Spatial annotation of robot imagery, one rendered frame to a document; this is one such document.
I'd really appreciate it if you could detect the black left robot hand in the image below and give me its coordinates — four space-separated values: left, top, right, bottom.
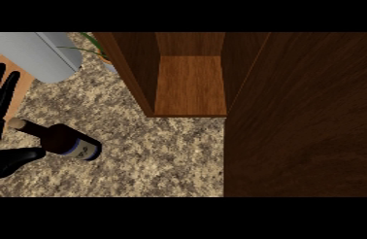
0 63 47 180

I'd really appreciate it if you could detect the green potted plant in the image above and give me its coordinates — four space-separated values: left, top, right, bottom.
55 32 120 75

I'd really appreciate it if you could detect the dark wine bottle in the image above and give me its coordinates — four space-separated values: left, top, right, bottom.
7 117 103 161

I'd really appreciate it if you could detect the pale grey rounded appliance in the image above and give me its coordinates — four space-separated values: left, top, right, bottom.
0 32 83 85

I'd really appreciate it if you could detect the open wooden cabinet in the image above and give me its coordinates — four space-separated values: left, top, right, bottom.
91 32 272 119

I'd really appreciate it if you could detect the dark wooden cabinet door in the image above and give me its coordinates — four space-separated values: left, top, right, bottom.
222 32 367 198

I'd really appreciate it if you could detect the orange wooden board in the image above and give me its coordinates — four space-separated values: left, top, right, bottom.
0 53 35 134

